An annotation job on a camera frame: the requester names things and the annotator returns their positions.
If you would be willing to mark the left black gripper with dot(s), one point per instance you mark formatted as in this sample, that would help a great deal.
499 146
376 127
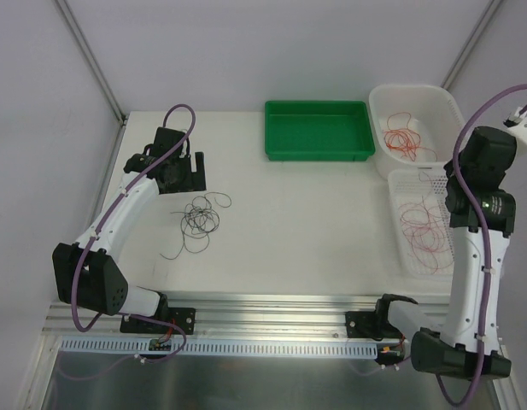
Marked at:
195 180

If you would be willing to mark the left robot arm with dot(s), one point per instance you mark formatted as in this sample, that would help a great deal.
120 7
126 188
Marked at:
86 271

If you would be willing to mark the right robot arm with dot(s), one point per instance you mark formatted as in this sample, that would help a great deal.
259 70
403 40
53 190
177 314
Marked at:
467 345

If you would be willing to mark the green plastic tray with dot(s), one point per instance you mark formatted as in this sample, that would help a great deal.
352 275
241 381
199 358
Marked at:
305 130

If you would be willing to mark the white solid plastic basket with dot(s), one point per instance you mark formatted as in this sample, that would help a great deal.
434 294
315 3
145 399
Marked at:
415 126

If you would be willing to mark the white perforated plastic basket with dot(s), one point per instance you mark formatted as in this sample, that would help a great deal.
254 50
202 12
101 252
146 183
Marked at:
421 220

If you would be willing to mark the left aluminium frame post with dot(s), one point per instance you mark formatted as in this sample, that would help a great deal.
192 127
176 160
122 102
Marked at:
74 28

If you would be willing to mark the aluminium frame post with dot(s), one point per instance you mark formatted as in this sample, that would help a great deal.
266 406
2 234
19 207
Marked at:
489 14
74 28

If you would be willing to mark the aluminium mounting rail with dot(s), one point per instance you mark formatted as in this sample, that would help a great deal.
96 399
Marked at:
256 317

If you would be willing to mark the white slotted cable duct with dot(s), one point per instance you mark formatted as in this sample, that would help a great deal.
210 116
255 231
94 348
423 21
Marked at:
216 347

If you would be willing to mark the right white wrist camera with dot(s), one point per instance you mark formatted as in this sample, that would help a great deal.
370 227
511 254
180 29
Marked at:
516 125

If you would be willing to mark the right aluminium frame post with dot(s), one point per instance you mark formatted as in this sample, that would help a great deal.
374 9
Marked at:
489 14

